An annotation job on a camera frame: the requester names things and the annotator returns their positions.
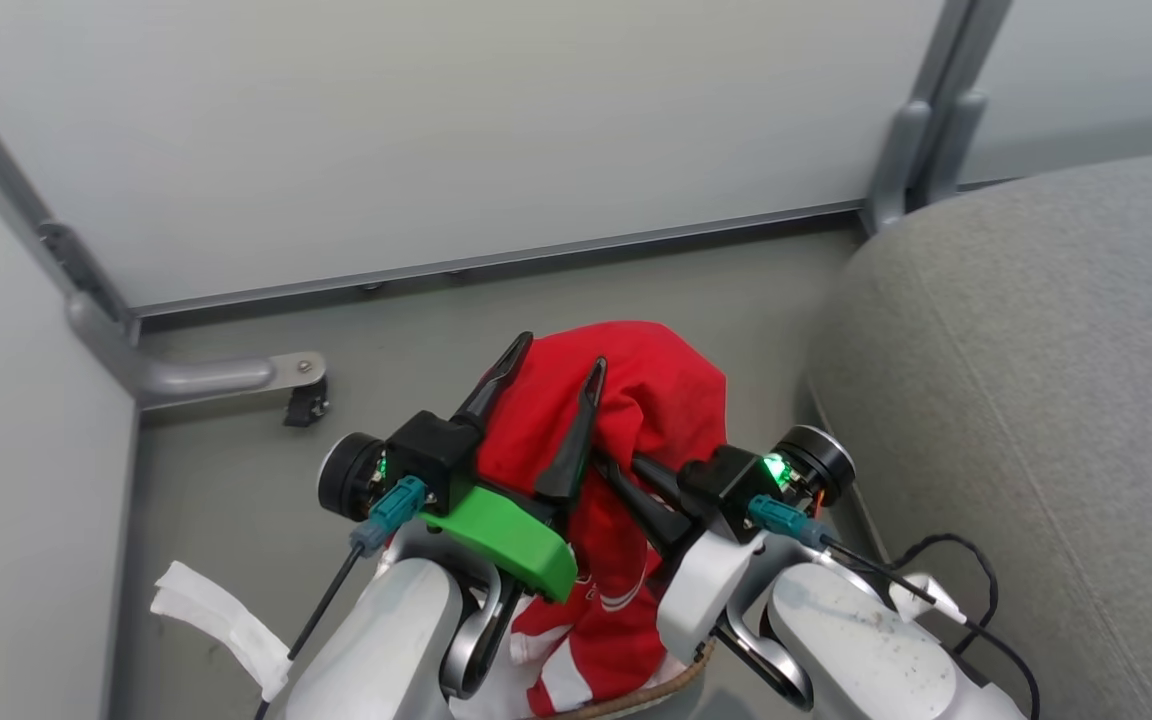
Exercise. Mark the white folded fabric strip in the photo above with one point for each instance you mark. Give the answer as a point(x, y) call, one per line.
point(221, 620)

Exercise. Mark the grey partition post with slot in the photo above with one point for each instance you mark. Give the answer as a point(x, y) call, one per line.
point(36, 225)

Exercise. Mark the grey partition bottom rail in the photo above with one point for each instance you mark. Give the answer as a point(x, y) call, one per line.
point(496, 262)

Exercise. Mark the grey metal partition foot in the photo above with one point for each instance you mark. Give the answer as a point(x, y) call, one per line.
point(196, 378)

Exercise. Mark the red white garment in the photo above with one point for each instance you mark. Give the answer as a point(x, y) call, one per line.
point(656, 400)

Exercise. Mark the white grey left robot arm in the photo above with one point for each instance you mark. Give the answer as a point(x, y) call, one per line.
point(386, 640)

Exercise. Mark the grey fabric sofa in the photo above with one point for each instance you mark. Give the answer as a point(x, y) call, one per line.
point(1036, 350)

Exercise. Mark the black caster wheel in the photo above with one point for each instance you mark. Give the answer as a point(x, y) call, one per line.
point(306, 405)

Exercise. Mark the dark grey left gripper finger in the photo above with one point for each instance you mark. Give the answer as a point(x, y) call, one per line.
point(576, 440)
point(501, 372)

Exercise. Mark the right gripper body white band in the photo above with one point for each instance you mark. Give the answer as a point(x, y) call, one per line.
point(706, 590)

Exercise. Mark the grey double partition post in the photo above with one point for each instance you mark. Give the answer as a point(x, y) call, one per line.
point(921, 140)

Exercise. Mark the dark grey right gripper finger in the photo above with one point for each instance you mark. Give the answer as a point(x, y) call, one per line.
point(641, 510)
point(661, 477)

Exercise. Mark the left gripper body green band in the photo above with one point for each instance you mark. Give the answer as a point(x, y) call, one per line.
point(496, 535)

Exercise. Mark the white laundry basket brown rim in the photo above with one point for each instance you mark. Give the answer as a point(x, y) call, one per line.
point(658, 690)

